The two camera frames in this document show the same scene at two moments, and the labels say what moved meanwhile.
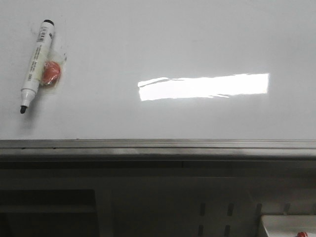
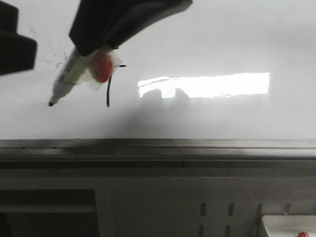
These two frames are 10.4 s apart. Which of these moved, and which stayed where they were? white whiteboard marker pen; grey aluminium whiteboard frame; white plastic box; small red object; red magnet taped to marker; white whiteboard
Moved: red magnet taped to marker; white whiteboard marker pen
Stayed: small red object; white plastic box; grey aluminium whiteboard frame; white whiteboard
